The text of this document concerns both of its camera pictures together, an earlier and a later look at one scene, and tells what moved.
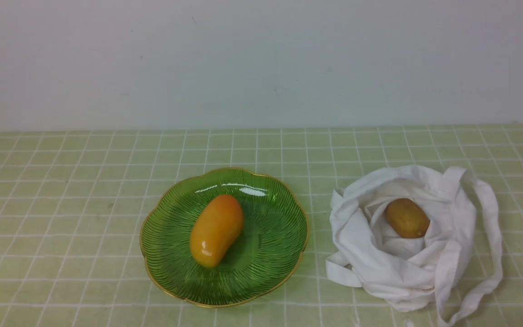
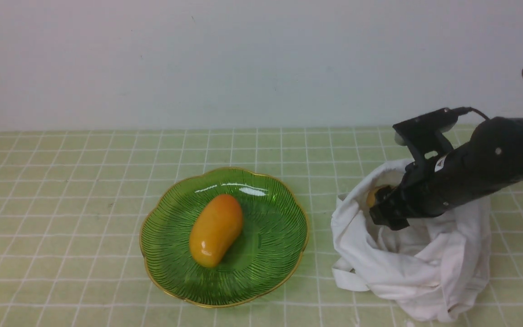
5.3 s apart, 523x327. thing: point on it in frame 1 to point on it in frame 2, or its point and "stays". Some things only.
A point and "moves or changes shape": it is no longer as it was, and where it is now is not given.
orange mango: (214, 226) stays
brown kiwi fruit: (407, 218) moves or changes shape
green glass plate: (261, 261) stays
